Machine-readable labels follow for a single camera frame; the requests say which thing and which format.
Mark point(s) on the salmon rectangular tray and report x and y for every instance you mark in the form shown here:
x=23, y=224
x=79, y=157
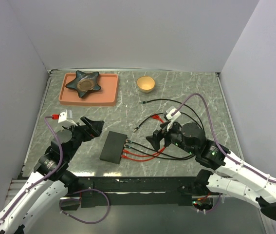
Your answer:
x=106, y=97

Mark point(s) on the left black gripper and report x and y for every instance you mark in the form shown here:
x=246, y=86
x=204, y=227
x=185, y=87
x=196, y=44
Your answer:
x=92, y=128

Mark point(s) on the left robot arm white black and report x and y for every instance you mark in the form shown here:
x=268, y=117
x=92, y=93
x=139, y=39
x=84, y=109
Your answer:
x=50, y=179

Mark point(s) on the dark star-shaped dish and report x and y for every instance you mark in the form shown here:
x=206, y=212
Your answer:
x=84, y=83

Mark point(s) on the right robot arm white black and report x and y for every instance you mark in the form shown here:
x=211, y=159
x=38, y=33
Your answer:
x=224, y=173

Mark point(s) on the black network switch box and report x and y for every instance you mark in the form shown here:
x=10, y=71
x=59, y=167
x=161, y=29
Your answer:
x=113, y=147

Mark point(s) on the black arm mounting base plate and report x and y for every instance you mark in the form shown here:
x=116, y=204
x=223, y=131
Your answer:
x=90, y=192

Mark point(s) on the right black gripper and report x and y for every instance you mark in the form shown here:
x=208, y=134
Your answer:
x=155, y=139

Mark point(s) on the small yellow bowl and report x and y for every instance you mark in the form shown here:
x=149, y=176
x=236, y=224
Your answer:
x=145, y=84

